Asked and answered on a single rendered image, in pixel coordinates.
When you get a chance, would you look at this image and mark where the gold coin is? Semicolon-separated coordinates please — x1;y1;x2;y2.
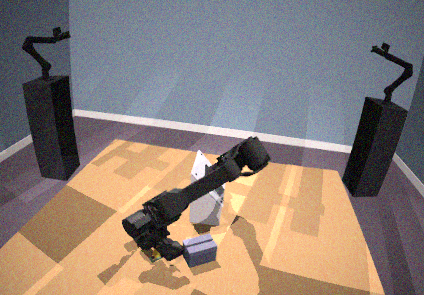
152;248;160;258

